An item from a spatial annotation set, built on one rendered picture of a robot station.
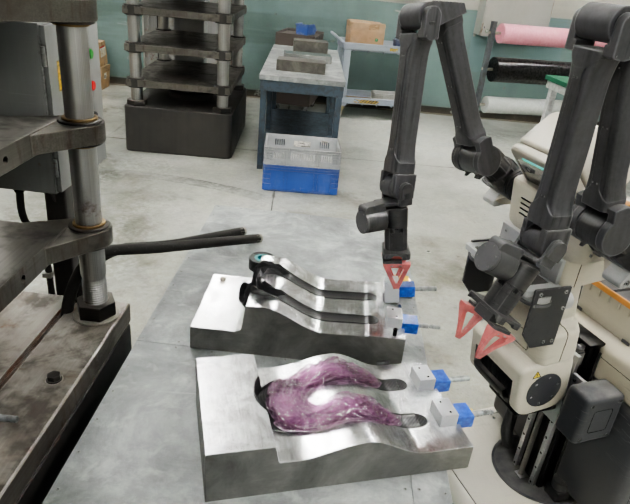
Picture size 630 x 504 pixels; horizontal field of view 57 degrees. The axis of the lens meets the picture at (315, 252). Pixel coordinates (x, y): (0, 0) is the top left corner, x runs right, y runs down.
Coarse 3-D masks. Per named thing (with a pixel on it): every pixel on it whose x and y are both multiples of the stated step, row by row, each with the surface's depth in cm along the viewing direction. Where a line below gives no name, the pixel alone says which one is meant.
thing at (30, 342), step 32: (0, 320) 143; (32, 320) 144; (64, 320) 146; (128, 320) 156; (0, 352) 132; (32, 352) 133; (64, 352) 134; (96, 352) 136; (0, 384) 126; (32, 384) 124; (64, 384) 125; (32, 416) 116; (64, 416) 121; (0, 448) 108; (32, 448) 109; (0, 480) 102
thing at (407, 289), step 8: (384, 280) 147; (384, 288) 148; (392, 288) 145; (400, 288) 146; (408, 288) 145; (416, 288) 147; (424, 288) 147; (432, 288) 147; (384, 296) 149; (392, 296) 146; (400, 296) 146; (408, 296) 146
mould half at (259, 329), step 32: (224, 288) 152; (288, 288) 143; (320, 288) 152; (352, 288) 153; (224, 320) 139; (256, 320) 133; (288, 320) 133; (384, 320) 140; (256, 352) 137; (288, 352) 137; (320, 352) 136; (352, 352) 136; (384, 352) 135
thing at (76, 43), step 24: (72, 48) 118; (72, 72) 120; (72, 96) 122; (72, 168) 129; (96, 168) 131; (72, 192) 133; (96, 192) 133; (96, 216) 135; (96, 264) 140; (96, 288) 143; (96, 312) 144; (120, 312) 150
